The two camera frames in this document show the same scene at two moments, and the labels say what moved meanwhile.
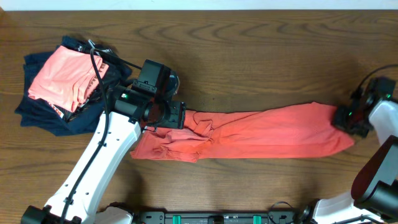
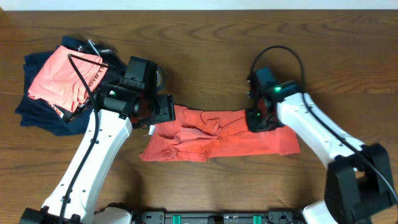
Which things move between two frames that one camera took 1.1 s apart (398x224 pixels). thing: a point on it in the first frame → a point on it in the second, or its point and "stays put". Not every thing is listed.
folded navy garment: (41, 115) stays put
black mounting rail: (147, 217) stays put
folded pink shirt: (67, 78) stays put
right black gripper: (337, 122) → (254, 127)
